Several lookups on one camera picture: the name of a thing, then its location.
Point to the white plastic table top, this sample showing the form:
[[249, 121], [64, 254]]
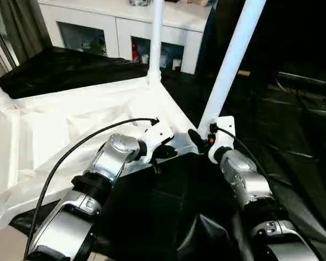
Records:
[[57, 114]]

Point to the black table mat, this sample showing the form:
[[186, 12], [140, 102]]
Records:
[[274, 122]]

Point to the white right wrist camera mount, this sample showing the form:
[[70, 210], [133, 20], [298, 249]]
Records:
[[225, 130]]

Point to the grey curtain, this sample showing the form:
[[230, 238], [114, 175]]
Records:
[[24, 27]]

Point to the white cabinet with glass doors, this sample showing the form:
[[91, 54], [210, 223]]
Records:
[[119, 21]]

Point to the long dark metal rod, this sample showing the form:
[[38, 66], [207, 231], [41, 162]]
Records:
[[307, 77]]

